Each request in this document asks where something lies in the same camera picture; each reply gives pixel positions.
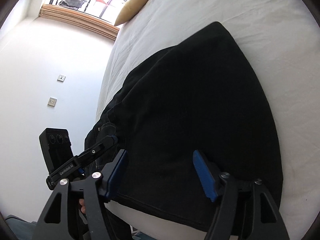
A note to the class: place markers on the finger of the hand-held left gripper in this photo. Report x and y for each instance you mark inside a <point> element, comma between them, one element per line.
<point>100,147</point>

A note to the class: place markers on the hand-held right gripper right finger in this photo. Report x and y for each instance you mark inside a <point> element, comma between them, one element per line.
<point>203,177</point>

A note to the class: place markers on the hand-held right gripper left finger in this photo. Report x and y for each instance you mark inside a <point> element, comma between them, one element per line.
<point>116,175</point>

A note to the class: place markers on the black denim pants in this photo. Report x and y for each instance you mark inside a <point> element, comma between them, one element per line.
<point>187,92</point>

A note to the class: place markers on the person's blue clothing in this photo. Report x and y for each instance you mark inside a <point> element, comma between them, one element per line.
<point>21,227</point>

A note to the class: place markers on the beige curtain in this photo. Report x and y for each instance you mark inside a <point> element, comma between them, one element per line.
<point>82,20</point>

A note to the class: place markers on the yellow pillow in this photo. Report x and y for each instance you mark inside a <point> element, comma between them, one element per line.
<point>132,6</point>

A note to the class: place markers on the red hanging cloth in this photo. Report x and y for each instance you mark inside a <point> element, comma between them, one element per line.
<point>102,1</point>

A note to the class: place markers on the dark hanging clothes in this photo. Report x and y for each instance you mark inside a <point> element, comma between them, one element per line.
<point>72,2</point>

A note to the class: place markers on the bed with white sheet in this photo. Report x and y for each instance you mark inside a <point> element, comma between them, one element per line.
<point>200,5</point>

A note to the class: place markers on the wall socket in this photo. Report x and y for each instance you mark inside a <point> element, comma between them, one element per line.
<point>52,101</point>
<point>60,77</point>

